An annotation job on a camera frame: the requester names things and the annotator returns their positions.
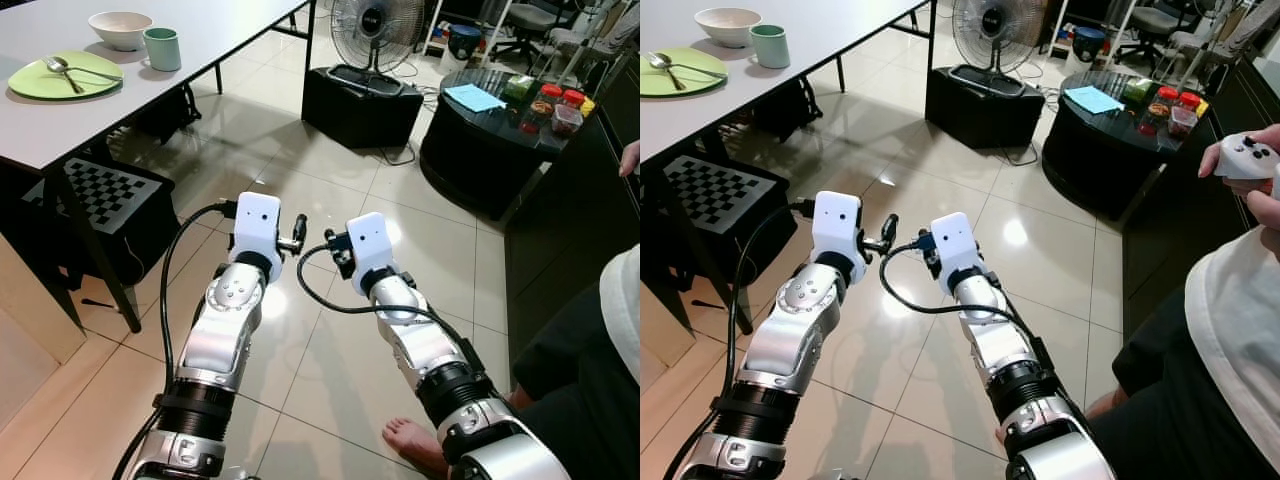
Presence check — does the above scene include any white remote controller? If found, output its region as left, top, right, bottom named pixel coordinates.
left=1215, top=133, right=1280, bottom=183

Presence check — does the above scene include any black bag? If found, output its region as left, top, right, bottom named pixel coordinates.
left=750, top=78, right=829, bottom=141
left=128, top=83, right=201, bottom=143

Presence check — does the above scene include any black white checkerboard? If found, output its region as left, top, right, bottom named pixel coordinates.
left=663, top=155, right=791, bottom=236
left=22, top=155, right=167, bottom=236

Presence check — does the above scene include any round black glass table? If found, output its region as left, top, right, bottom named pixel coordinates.
left=1041, top=68, right=1216, bottom=221
left=419, top=68, right=606, bottom=223

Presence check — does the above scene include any light blue paper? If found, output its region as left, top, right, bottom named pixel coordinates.
left=443, top=84, right=508, bottom=114
left=1064, top=85, right=1126, bottom=115

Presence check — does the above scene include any white dining table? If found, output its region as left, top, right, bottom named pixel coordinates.
left=0, top=0, right=316, bottom=333
left=640, top=0, right=936, bottom=336

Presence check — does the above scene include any green cup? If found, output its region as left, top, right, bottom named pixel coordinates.
left=750, top=24, right=790, bottom=70
left=143, top=27, right=183, bottom=73

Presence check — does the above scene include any black standing fan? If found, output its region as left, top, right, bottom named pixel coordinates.
left=328, top=0, right=427, bottom=96
left=952, top=0, right=1048, bottom=96

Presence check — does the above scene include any black low cabinet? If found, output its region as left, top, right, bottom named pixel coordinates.
left=503, top=55, right=641, bottom=373
left=1120, top=60, right=1280, bottom=341

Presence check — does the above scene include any silver fork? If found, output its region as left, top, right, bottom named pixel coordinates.
left=62, top=62, right=124, bottom=84
left=665, top=60, right=728, bottom=81

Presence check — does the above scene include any white bowl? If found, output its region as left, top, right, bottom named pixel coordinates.
left=694, top=7, right=763, bottom=49
left=88, top=11, right=154, bottom=53

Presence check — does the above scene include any green plate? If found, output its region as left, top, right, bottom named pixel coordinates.
left=640, top=47, right=729, bottom=98
left=7, top=51, right=125, bottom=102

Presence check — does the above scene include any person in white shirt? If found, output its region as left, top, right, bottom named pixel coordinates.
left=995, top=225, right=1280, bottom=480
left=382, top=244, right=641, bottom=480

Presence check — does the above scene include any black office chair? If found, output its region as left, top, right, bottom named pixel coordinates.
left=1113, top=0, right=1191, bottom=71
left=488, top=0, right=563, bottom=69

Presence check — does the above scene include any grey office chair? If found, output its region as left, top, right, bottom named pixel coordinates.
left=548, top=0, right=641, bottom=86
left=1170, top=0, right=1261, bottom=91

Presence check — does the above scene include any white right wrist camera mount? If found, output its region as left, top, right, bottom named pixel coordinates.
left=346, top=212, right=401, bottom=297
left=930, top=212, right=986, bottom=296

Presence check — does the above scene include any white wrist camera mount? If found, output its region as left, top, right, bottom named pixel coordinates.
left=346, top=212, right=401, bottom=297
left=230, top=192, right=283, bottom=259
left=930, top=212, right=986, bottom=296
left=810, top=190, right=867, bottom=259

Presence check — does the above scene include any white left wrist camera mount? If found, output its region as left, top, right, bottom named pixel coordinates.
left=230, top=192, right=283, bottom=259
left=810, top=190, right=867, bottom=259

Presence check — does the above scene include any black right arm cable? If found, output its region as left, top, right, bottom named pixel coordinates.
left=878, top=243, right=1061, bottom=376
left=296, top=243, right=481, bottom=376

